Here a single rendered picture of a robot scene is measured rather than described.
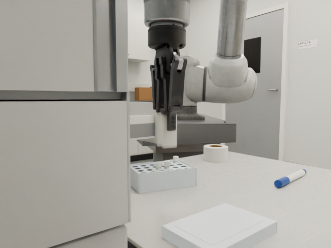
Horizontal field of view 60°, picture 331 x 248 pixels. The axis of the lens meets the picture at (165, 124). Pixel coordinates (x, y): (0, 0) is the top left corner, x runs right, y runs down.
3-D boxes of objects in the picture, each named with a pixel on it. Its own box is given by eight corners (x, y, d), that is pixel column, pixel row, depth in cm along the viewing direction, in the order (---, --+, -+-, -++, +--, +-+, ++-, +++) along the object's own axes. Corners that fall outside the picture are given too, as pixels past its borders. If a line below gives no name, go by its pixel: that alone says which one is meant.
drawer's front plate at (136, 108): (112, 133, 99) (111, 101, 98) (164, 143, 76) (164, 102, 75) (107, 133, 98) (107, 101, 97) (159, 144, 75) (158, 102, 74)
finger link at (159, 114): (157, 112, 58) (156, 112, 59) (158, 146, 59) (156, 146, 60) (171, 112, 59) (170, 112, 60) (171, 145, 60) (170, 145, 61)
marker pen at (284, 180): (300, 174, 67) (300, 167, 67) (307, 175, 66) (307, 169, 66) (273, 187, 58) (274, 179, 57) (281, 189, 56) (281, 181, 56)
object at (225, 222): (224, 212, 45) (225, 202, 45) (277, 232, 38) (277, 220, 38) (161, 237, 37) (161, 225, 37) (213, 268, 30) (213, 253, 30)
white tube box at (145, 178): (179, 175, 66) (179, 159, 66) (196, 185, 58) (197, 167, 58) (126, 181, 61) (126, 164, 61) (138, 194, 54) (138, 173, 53)
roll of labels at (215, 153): (204, 156, 87) (204, 143, 87) (227, 157, 86) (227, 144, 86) (202, 162, 80) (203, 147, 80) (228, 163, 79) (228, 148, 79)
